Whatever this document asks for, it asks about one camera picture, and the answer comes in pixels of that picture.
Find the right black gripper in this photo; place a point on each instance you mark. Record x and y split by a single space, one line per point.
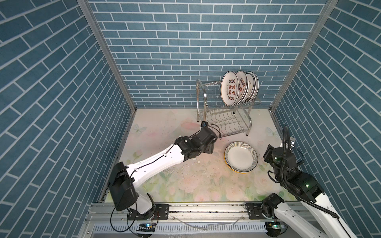
267 154

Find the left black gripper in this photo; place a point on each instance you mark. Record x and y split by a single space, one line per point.
211 147

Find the white plate black striped rim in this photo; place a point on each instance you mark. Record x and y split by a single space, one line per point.
241 156

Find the yellow rimmed polka dot plate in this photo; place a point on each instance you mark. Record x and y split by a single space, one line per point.
237 171

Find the green rimmed red text plate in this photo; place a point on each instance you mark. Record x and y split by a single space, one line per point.
229 88

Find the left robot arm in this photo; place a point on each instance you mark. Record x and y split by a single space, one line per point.
124 180

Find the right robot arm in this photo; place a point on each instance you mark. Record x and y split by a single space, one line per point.
306 189

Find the silver metal dish rack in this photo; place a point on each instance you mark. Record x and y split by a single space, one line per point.
230 120

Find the right green circuit board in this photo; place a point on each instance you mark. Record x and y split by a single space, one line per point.
274 229

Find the green circuit board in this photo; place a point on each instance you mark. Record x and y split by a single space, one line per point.
146 227
274 229

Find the blue rimmed white plate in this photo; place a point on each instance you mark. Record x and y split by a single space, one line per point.
250 88

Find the left green circuit board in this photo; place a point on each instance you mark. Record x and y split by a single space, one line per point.
146 227

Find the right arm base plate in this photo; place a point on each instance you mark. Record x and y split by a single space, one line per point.
255 211

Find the white slotted cable duct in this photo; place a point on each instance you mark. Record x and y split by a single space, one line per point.
191 228

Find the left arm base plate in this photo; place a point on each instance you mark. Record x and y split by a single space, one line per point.
157 212

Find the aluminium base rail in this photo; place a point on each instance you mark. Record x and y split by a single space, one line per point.
194 212

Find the left corner aluminium post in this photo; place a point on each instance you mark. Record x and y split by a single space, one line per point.
94 26

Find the corner aluminium post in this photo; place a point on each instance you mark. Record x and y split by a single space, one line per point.
316 29
94 26

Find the right corner aluminium post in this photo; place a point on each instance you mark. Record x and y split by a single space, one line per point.
316 29

